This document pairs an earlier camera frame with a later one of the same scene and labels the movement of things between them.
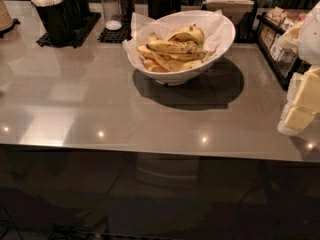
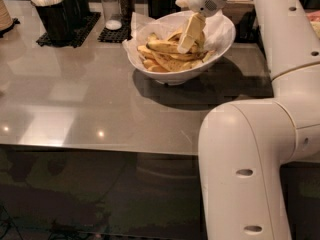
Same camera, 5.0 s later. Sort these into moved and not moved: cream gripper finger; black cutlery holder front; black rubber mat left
Moved: cream gripper finger
Not moved: black rubber mat left; black cutlery holder front
